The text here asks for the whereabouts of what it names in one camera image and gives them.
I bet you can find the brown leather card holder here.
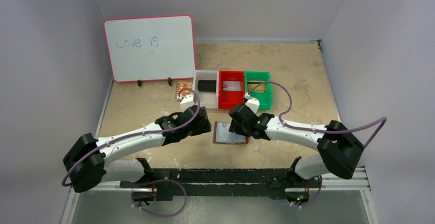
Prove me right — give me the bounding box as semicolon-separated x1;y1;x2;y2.
212;121;249;145

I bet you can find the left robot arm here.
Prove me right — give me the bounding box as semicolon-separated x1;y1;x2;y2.
62;105;211;193

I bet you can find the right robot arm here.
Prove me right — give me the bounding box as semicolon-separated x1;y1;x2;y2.
228;104;364;187

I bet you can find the gold card in green bin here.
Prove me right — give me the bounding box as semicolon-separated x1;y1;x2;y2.
247;81;267;93

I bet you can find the silver card in red bin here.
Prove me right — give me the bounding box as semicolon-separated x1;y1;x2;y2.
222;81;242;92

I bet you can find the black card in white bin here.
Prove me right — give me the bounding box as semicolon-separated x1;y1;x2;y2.
197;79;217;93

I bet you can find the orange patterned card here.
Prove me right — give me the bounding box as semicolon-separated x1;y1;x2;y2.
174;82;193;101

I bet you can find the green plastic bin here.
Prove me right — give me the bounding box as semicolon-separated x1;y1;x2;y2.
244;71;273;110

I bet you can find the red plastic bin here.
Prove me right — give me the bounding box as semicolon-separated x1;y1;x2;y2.
218;70;245;109

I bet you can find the white plastic bin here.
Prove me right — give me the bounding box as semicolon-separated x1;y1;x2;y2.
193;70;219;109

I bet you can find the pink framed whiteboard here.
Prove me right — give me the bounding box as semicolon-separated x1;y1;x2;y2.
103;15;196;83

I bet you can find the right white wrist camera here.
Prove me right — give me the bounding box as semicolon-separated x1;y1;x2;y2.
244;93;260;114

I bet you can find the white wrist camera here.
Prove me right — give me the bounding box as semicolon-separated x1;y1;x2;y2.
179;93;197;112
244;93;260;114

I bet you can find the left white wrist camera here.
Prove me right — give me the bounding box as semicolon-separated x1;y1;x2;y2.
179;93;197;112

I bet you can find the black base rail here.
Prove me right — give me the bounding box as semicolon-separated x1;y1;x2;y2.
120;167;322;202

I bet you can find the aluminium frame rail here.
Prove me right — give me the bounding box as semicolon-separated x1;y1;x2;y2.
62;168;377;223

